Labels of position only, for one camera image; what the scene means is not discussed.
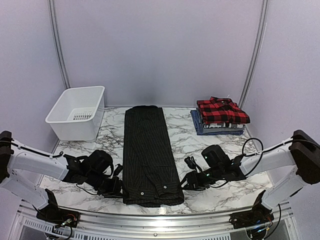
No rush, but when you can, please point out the grey white folded shirt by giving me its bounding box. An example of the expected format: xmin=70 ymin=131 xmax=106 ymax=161
xmin=202 ymin=122 xmax=245 ymax=131

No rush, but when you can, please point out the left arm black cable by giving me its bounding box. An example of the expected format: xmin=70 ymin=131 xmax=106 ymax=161
xmin=49 ymin=151 xmax=118 ymax=196

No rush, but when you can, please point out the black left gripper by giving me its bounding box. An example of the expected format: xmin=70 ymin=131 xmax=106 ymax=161
xmin=85 ymin=170 xmax=130 ymax=198

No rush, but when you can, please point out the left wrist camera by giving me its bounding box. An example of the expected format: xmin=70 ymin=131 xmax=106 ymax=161
xmin=112 ymin=163 xmax=123 ymax=177

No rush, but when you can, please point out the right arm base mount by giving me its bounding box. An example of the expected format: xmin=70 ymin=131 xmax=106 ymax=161
xmin=229 ymin=209 xmax=274 ymax=229

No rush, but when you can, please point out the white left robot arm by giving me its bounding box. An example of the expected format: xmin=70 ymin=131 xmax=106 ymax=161
xmin=0 ymin=130 xmax=123 ymax=223

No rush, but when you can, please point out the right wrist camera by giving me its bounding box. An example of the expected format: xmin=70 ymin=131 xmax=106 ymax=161
xmin=184 ymin=156 xmax=197 ymax=170

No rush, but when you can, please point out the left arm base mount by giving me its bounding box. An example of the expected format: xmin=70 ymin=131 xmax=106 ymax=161
xmin=36 ymin=208 xmax=80 ymax=228

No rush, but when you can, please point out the right aluminium wall post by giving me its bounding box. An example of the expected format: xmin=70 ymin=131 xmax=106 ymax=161
xmin=238 ymin=0 xmax=270 ymax=107

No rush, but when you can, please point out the aluminium front rail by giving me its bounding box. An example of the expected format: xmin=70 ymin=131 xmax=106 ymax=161
xmin=9 ymin=201 xmax=300 ymax=240

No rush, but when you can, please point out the aluminium wall post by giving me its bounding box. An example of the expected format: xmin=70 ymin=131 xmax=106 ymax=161
xmin=238 ymin=0 xmax=270 ymax=107
xmin=47 ymin=0 xmax=71 ymax=89

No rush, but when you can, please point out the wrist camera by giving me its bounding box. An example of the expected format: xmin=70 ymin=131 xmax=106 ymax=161
xmin=112 ymin=163 xmax=123 ymax=177
xmin=184 ymin=156 xmax=197 ymax=170

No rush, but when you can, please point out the red black plaid shirt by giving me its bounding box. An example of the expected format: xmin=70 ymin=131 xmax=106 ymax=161
xmin=196 ymin=96 xmax=251 ymax=125

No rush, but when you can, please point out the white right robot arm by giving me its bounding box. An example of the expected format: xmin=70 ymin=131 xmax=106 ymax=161
xmin=179 ymin=130 xmax=320 ymax=224

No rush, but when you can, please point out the white plastic bin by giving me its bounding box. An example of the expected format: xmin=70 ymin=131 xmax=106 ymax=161
xmin=45 ymin=85 xmax=105 ymax=142

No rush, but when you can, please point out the blue folded shirt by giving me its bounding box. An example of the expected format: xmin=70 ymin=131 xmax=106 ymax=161
xmin=190 ymin=110 xmax=244 ymax=136

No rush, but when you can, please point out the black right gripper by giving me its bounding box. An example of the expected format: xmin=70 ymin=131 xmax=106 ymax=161
xmin=177 ymin=165 xmax=224 ymax=191

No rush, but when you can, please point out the black pinstripe long sleeve shirt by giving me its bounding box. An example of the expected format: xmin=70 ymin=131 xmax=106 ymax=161
xmin=122 ymin=105 xmax=185 ymax=208

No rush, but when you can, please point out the left aluminium wall post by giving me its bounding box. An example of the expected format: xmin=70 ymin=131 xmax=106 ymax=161
xmin=47 ymin=0 xmax=71 ymax=89

